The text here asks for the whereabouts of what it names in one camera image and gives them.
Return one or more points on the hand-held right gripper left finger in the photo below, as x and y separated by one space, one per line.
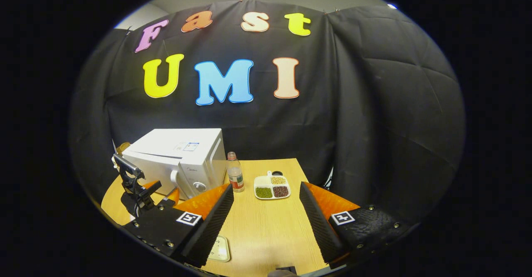
208 235

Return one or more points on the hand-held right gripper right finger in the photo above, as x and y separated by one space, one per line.
320 227

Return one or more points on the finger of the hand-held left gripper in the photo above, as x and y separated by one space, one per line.
174 196
152 185

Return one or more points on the white microwave oven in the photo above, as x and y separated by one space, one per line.
174 148

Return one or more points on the pale green square plate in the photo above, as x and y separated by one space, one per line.
222 250

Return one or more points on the white divided bean dish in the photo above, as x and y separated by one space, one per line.
272 185

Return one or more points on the clear plastic bottle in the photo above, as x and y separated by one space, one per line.
236 177

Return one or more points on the small ceiling light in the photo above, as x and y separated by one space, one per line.
392 6

